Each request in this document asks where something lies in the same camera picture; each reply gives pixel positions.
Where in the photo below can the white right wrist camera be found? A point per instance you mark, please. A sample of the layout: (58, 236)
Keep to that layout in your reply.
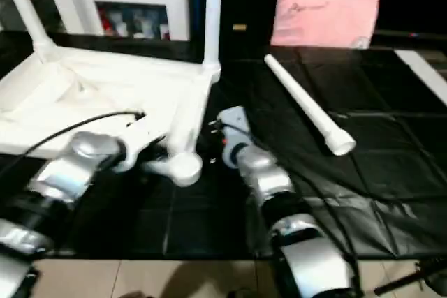
(236, 127)

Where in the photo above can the black metal stand leg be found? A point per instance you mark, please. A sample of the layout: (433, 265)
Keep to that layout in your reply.
(412, 280)

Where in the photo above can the small yellow label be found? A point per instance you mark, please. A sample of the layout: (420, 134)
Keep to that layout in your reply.
(239, 28)

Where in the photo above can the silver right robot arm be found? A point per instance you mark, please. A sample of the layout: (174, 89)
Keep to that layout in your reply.
(272, 193)

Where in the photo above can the black work mat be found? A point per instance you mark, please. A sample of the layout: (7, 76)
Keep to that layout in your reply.
(377, 123)

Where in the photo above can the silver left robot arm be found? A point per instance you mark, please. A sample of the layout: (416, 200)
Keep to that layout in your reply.
(70, 165)

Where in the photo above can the white plastic table top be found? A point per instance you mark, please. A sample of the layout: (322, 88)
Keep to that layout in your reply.
(105, 95)

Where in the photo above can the pink pillow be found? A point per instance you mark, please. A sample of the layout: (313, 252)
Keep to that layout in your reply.
(325, 19)

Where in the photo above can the white plastic table leg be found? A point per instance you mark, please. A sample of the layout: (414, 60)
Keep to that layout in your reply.
(213, 12)
(24, 12)
(307, 106)

